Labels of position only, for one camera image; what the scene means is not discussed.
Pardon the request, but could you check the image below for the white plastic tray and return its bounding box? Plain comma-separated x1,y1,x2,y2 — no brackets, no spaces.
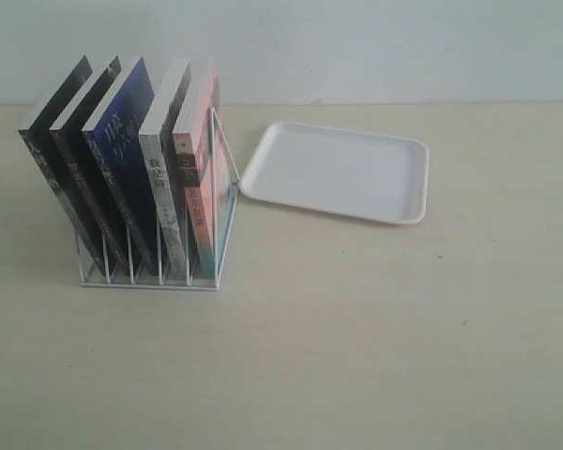
239,121,430,225

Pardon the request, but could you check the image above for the black book white title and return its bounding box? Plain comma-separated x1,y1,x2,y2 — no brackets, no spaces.
18,55,105,273

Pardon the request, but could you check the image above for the blue book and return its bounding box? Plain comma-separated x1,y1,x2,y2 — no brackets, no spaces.
82,56,159,276

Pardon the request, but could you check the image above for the grey white book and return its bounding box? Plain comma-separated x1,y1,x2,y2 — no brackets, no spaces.
139,58,191,280

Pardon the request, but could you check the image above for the white wire book rack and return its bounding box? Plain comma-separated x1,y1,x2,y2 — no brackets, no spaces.
80,107,239,291

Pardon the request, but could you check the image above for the pink red book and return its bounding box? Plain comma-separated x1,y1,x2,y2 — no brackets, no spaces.
173,59,236,278

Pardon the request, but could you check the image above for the dark brown book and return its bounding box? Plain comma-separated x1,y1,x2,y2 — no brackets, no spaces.
50,56,129,275

